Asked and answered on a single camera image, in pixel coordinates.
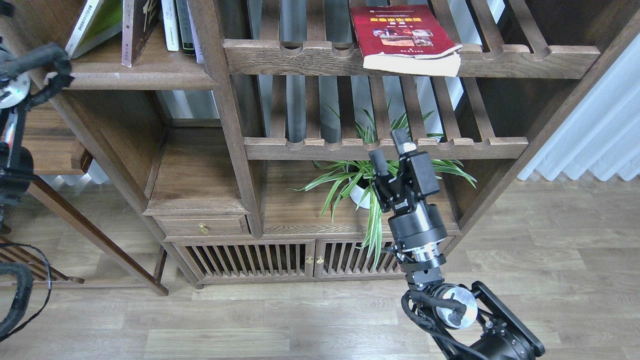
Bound dark green upright book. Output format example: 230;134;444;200
175;0;195;56

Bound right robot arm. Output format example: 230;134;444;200
370;129;546;360

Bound yellow green book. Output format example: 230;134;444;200
65;0;123;59

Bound white plant pot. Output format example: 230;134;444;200
349;174;382;211

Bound dark maroon book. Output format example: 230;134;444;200
121;0;161;68

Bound wooden side table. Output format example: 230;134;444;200
1;103;169;297

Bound thin white upright book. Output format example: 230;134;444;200
187;3;205;64

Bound brass drawer knob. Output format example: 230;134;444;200
198;223;210;235

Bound dark wooden bookshelf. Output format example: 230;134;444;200
50;0;639;288

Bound red book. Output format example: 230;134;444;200
350;4;462;77

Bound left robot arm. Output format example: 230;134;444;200
0;42;74;341

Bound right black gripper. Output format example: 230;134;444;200
368;128;447;253

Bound green spider plant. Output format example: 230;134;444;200
288;108;477;265

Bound wooden slatted chair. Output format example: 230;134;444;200
0;246;85;285

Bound white curtain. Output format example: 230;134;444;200
518;37;640;182

